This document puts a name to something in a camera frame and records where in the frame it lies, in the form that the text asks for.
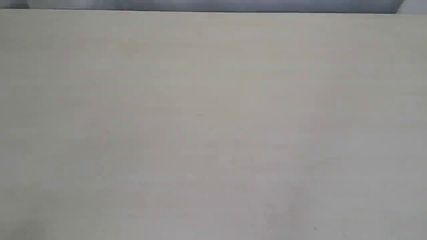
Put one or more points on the white backdrop curtain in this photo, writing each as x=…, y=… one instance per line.
x=413, y=7

